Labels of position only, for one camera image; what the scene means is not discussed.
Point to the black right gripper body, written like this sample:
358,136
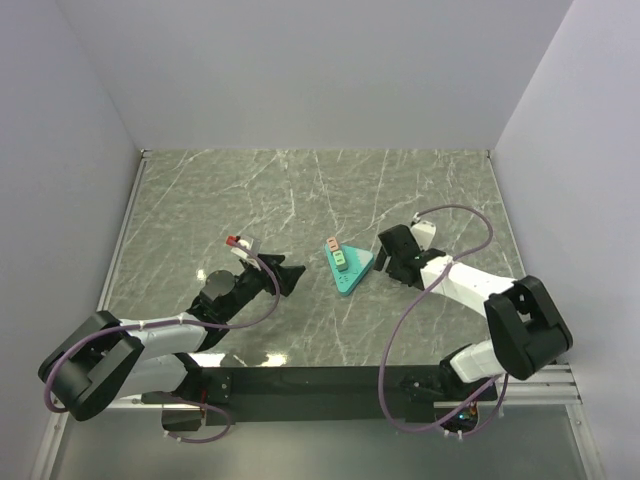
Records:
392,269

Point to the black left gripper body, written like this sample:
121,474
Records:
251,281

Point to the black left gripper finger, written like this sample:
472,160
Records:
288,276
273,261

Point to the teal triangular power strip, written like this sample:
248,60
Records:
359,262

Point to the green plug adapter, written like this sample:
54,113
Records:
340,260

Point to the pink plug adapter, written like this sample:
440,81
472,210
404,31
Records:
333,244

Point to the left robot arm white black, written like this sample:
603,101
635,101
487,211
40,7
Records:
108,358

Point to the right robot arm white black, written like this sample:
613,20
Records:
526,330

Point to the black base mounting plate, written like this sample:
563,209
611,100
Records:
264,394

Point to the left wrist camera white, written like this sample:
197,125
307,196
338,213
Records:
245,248

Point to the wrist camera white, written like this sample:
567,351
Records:
245,248
423,231

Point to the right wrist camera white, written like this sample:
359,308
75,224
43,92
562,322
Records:
423,231

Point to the aluminium frame rail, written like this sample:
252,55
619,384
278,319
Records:
553,385

